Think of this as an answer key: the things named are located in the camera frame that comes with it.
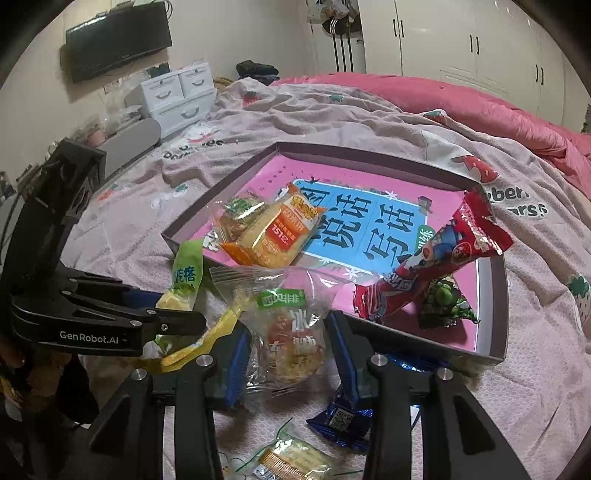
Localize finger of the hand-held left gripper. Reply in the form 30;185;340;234
60;271;160;308
69;295;207;340

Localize white wardrobe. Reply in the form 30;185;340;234
360;0;570;134

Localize blue biscuit packet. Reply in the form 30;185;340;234
307;353;455;456

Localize orange bread packet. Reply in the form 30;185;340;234
217;181;326;269

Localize small clear pastry packet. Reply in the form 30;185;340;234
210;194;271;244

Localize clear round cake packet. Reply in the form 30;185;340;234
210;265;335;395

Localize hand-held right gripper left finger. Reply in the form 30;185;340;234
60;323;253;480

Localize small yellow cracker packet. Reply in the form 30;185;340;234
222;418;354;480

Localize pink quilt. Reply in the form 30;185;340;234
272;71;591;185

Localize pink shallow box tray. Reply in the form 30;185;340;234
161;142;511;365

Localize green snack packet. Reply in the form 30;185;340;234
141;239;205;365

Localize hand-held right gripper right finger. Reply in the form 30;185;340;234
323;310;532;480

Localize black wall television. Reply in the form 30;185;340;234
60;2;174;84

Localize coat stand with hats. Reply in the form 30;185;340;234
318;0;366;75

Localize grey padded stool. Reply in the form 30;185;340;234
99;117;161;183

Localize red sausage packet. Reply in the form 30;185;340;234
353;182;515;322

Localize green triangular pea packet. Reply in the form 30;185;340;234
418;274;480;331

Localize black clothes pile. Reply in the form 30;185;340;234
235;60;280;87

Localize white drawer chest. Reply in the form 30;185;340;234
124;65;218;139

